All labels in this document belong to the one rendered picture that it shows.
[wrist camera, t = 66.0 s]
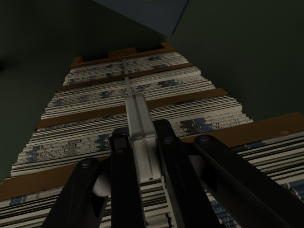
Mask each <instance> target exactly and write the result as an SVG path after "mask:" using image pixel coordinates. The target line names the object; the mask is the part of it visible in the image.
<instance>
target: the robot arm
mask: <svg viewBox="0 0 304 228"><path fill-rule="evenodd" d="M125 105H126V112H127V118H128V126H126V127H121V128H115V129H114V131H113V132H112V136H110V137H109V138H108V144H109V149H110V156H109V157H108V158H106V159H104V160H102V161H99V160H98V159H97V158H94V157H90V158H85V159H83V160H81V161H80V162H78V163H77V164H76V166H75V168H74V170H73V171H72V173H71V175H70V176H69V178H68V180H67V182H66V183H65V185H64V187H63V189H62V190H61V192H60V194H59V196H58V197H57V199H56V201H55V203H54V204H53V206H52V208H51V210H50V211H49V213H48V215H47V216H46V218H45V220H44V222H43V224H42V225H41V227H40V228H99V227H100V223H101V220H102V218H103V215H104V212H105V208H106V205H107V203H108V200H109V197H108V195H111V228H147V225H146V220H145V214H144V208H143V200H142V195H141V189H140V183H139V181H141V182H142V181H148V180H149V179H150V178H153V179H157V178H161V177H162V176H163V177H164V183H165V189H167V192H168V195H169V199H170V202H171V206H172V210H173V213H174V216H175V220H176V224H177V227H178V228H227V227H226V225H225V224H220V222H219V220H218V218H217V215H216V213H215V211H214V209H213V207H212V205H211V203H210V201H209V199H208V197H207V194H206V192H205V190H204V188H205V189H206V190H207V191H208V192H209V193H210V194H211V195H212V196H213V197H214V198H215V199H216V201H217V202H218V203H219V204H220V205H221V206H222V207H223V208H224V209H225V210H226V211H227V213H228V214H229V215H230V216H231V217H232V218H233V219H234V220H235V221H236V222H237V224H238V225H239V226H240V227H241V228H304V202H302V201H301V200H299V199H298V198H297V197H295V196H294V195H293V194H291V193H290V192H289V191H287V190H286V189H285V188H283V187H282V186H281V185H279V184H278V183H276V182H275V181H274V180H272V179H271V178H270V177H268V176H267V175H266V174H264V173H263V172H262V171H260V170H259V169H257V168H256V167H255V166H253V165H252V164H251V163H249V162H248V161H247V160H245V159H244V158H243V157H241V156H240V155H238V154H237V153H236V152H235V151H233V150H232V149H230V148H229V147H228V146H226V145H225V144H224V143H222V142H221V141H219V140H218V139H217V138H216V137H214V136H212V135H207V134H206V135H205V134H204V135H200V136H197V137H196V138H195V139H194V142H182V141H181V140H180V139H179V137H177V136H176V135H175V133H174V131H173V128H172V126H171V124H170V122H169V121H168V120H166V119H160V120H155V121H152V118H151V115H150V112H149V109H148V106H147V103H146V100H145V97H144V95H142V94H137V95H135V97H134V96H132V95H130V96H126V98H125ZM203 187H204V188H203Z"/></svg>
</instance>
